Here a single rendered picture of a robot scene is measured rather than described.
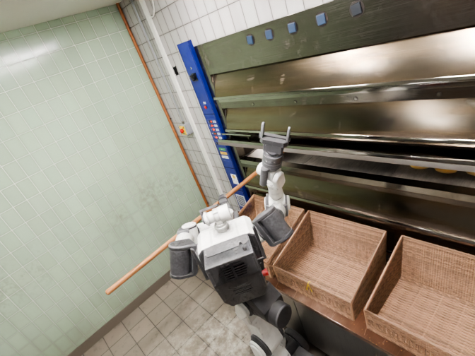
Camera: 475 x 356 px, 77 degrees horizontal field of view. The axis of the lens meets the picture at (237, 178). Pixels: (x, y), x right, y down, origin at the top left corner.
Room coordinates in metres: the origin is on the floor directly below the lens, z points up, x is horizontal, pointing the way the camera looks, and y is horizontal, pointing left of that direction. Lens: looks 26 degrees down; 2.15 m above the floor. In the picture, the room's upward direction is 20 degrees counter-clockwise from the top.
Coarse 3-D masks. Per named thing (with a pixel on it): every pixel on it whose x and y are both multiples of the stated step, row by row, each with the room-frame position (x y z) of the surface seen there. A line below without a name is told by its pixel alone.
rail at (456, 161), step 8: (248, 144) 1.91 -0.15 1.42; (256, 144) 1.84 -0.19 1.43; (336, 152) 1.35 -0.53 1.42; (344, 152) 1.31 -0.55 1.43; (352, 152) 1.28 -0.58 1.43; (360, 152) 1.24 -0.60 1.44; (368, 152) 1.21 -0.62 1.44; (376, 152) 1.19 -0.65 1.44; (424, 160) 1.01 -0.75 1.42; (432, 160) 0.99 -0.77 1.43; (440, 160) 0.97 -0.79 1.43; (448, 160) 0.95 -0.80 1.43; (456, 160) 0.93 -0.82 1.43; (464, 160) 0.90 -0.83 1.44; (472, 160) 0.89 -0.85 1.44
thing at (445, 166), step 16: (224, 144) 2.13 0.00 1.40; (240, 144) 1.98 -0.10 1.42; (288, 144) 1.70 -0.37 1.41; (304, 144) 1.63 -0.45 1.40; (320, 144) 1.56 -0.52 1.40; (336, 144) 1.49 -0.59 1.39; (352, 144) 1.43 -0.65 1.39; (368, 144) 1.38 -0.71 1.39; (384, 144) 1.32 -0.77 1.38; (368, 160) 1.21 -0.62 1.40; (384, 160) 1.15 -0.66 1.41; (400, 160) 1.09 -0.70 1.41; (416, 160) 1.04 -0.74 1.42
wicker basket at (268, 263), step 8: (256, 200) 2.19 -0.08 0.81; (248, 208) 2.16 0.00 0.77; (256, 208) 2.19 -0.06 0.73; (264, 208) 2.10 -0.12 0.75; (296, 208) 1.82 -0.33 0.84; (240, 216) 2.11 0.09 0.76; (256, 216) 2.19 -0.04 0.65; (288, 216) 1.88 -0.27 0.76; (296, 216) 1.81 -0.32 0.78; (288, 224) 1.87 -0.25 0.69; (296, 224) 1.70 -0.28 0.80; (264, 248) 1.83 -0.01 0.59; (272, 248) 1.80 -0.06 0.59; (280, 248) 1.59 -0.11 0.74; (272, 256) 1.55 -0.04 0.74; (264, 264) 1.53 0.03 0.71; (272, 264) 1.54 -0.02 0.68; (272, 272) 1.53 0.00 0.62
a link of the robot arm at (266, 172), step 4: (260, 164) 1.25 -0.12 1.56; (264, 164) 1.18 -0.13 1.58; (280, 164) 1.17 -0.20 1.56; (260, 168) 1.23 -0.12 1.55; (264, 168) 1.17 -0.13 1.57; (268, 168) 1.17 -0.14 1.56; (272, 168) 1.16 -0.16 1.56; (276, 168) 1.16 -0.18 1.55; (280, 168) 1.21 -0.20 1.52; (260, 172) 1.23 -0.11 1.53; (264, 172) 1.16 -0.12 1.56; (268, 172) 1.19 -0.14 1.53; (272, 172) 1.18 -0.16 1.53; (260, 176) 1.18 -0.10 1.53; (264, 176) 1.17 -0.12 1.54; (268, 176) 1.19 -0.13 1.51; (272, 176) 1.17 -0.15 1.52; (260, 180) 1.19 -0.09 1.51; (264, 180) 1.17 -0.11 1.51; (272, 180) 1.18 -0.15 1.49; (260, 184) 1.19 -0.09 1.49; (264, 184) 1.18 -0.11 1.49
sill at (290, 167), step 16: (240, 160) 2.28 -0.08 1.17; (256, 160) 2.14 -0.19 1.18; (320, 176) 1.64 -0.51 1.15; (336, 176) 1.54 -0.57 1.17; (352, 176) 1.46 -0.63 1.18; (368, 176) 1.40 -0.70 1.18; (384, 176) 1.35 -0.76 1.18; (416, 192) 1.17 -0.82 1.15; (432, 192) 1.11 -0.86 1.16; (448, 192) 1.06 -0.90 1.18; (464, 192) 1.02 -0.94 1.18
